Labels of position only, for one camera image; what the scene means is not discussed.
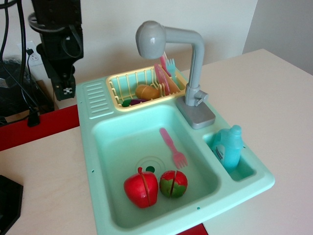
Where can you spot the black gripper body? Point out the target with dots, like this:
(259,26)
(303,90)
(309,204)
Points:
(59,50)

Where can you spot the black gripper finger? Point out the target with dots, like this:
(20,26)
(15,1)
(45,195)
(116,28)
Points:
(64,89)

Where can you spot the grey toy faucet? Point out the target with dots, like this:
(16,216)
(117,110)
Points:
(151,38)

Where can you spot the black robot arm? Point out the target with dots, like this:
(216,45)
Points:
(58,23)

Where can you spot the black clamp on table edge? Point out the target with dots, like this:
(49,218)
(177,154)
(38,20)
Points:
(33,118)

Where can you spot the purple toy eggplant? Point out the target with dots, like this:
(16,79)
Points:
(132,102)

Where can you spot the yellow dish rack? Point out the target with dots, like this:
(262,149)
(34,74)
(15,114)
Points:
(122,86)

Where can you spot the pink toy plate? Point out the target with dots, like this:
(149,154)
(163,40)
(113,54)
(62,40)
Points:
(161,76)

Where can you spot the blue toy fork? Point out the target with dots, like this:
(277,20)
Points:
(171,67)

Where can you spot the black block at left edge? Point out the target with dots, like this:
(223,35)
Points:
(10,203)

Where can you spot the mint green toy sink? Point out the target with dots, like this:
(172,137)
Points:
(117,143)

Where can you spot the red toy apple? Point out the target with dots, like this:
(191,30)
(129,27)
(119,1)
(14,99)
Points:
(142,188)

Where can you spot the pink toy fork in basin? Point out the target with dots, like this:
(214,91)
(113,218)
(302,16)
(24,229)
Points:
(179,158)

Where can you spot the red toy strawberry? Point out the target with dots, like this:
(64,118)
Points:
(173,184)

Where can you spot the blue toy detergent bottle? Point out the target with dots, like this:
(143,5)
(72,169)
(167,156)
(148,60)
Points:
(227,146)

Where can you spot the white wall outlet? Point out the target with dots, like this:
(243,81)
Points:
(34,58)

